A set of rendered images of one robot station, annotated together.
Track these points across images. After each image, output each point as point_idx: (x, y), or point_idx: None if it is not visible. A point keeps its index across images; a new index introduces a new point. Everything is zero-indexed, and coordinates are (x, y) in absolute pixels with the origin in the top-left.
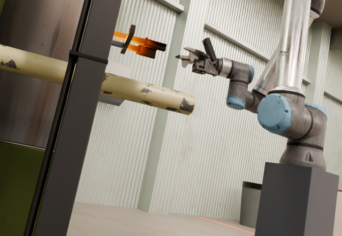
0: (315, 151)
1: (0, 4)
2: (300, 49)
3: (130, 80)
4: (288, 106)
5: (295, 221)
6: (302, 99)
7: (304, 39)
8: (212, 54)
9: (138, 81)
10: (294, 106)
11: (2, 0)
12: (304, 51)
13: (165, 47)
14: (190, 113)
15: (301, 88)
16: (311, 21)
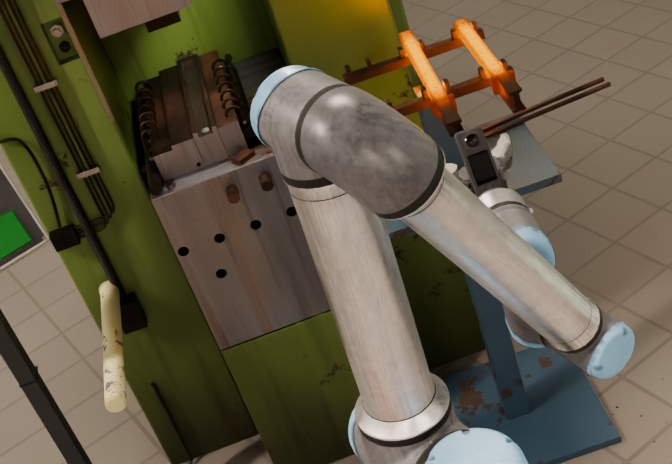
0: None
1: (144, 217)
2: (337, 327)
3: (103, 361)
4: (349, 438)
5: None
6: (368, 443)
7: (333, 307)
8: (471, 182)
9: (104, 364)
10: (363, 444)
11: (144, 211)
12: (346, 333)
13: (453, 127)
14: (114, 412)
15: (378, 414)
16: (407, 221)
